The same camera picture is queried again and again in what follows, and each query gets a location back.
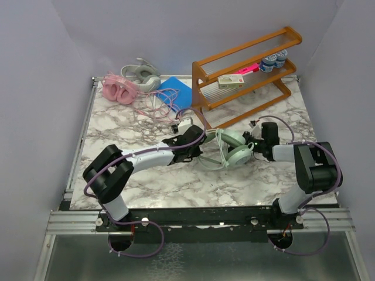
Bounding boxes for blue notebook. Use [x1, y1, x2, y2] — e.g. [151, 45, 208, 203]
[155, 77, 192, 112]

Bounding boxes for pink grey headphones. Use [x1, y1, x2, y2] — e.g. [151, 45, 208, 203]
[101, 57, 161, 105]

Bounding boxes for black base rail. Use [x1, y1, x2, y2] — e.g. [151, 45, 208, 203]
[96, 205, 303, 244]

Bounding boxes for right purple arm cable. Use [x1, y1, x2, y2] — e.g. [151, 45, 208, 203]
[254, 114, 344, 257]

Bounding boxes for blue white jar left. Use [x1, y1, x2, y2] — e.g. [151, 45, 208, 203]
[260, 54, 277, 73]

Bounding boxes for blue white jar right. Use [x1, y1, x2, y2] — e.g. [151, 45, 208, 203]
[274, 49, 288, 68]

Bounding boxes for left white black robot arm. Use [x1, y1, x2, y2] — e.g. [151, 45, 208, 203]
[83, 125, 206, 231]

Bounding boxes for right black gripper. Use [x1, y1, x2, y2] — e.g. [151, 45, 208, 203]
[227, 132, 266, 158]

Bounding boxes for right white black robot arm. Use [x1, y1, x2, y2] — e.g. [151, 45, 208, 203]
[243, 122, 343, 229]

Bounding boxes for pink marker pen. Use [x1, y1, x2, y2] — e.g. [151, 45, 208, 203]
[236, 63, 259, 75]

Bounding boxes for wooden three-tier rack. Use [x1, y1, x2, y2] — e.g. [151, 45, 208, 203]
[192, 26, 302, 128]

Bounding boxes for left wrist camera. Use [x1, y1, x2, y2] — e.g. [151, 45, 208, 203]
[176, 116, 193, 135]

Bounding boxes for blue white jar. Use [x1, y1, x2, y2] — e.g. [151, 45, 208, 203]
[274, 49, 288, 68]
[260, 54, 277, 73]

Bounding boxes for white green red box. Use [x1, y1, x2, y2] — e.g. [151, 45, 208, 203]
[217, 73, 244, 89]

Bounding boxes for pink headphone cable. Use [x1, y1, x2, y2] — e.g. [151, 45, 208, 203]
[133, 87, 184, 124]

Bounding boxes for mint green headphones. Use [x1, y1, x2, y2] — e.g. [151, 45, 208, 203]
[197, 129, 253, 170]

